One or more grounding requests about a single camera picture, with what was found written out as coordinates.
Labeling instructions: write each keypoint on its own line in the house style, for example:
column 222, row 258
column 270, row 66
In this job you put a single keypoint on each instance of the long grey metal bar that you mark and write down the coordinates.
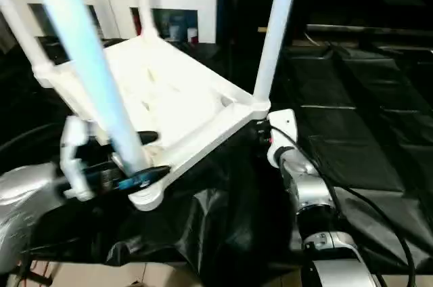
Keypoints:
column 355, row 28

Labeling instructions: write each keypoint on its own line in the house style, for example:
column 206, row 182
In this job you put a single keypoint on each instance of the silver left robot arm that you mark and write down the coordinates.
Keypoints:
column 20, row 192

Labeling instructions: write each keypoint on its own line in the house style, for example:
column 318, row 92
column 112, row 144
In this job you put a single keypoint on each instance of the white plastic table top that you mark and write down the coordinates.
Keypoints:
column 189, row 73

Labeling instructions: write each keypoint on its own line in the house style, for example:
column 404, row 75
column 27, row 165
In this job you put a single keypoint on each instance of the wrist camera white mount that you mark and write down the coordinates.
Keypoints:
column 72, row 138
column 284, row 121

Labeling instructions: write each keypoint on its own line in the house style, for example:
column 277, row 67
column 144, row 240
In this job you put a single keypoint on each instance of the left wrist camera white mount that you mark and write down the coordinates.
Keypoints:
column 72, row 138

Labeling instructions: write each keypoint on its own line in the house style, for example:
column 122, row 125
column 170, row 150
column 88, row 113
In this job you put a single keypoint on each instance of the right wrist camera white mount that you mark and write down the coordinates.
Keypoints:
column 284, row 121

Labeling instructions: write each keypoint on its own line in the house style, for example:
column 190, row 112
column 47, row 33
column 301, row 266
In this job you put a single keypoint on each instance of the black plastic mat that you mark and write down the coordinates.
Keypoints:
column 355, row 131

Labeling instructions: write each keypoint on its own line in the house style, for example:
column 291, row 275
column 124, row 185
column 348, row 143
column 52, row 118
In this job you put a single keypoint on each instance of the black case with yellow label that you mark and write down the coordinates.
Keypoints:
column 262, row 29

